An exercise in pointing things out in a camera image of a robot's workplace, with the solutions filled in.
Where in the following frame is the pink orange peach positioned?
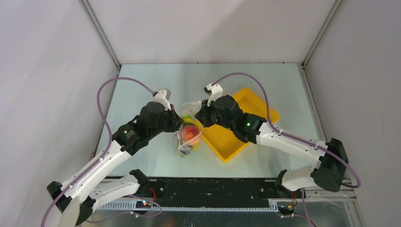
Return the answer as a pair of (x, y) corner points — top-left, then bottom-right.
(182, 125), (201, 146)

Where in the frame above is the clear zip top bag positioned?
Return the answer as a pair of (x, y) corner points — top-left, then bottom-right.
(175, 101), (203, 157)

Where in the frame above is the yellow banana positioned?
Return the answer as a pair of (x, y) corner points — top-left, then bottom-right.
(182, 115), (197, 127)

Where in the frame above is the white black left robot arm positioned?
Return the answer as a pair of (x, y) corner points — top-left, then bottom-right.
(46, 101), (183, 227)

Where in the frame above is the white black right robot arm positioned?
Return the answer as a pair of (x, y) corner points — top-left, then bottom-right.
(195, 95), (349, 198)

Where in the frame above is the yellow plastic tray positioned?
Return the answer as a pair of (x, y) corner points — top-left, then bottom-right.
(202, 87), (280, 162)

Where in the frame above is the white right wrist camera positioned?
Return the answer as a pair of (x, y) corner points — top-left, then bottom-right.
(204, 83), (223, 106)

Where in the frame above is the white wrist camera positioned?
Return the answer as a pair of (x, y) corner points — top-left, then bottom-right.
(152, 88), (172, 111)
(204, 83), (223, 106)

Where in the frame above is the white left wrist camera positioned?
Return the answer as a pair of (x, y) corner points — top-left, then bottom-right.
(152, 88), (172, 111)

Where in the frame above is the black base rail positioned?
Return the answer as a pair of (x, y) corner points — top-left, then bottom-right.
(119, 177), (306, 209)

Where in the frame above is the grey slotted cable duct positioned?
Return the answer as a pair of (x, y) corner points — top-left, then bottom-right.
(98, 200), (279, 212)

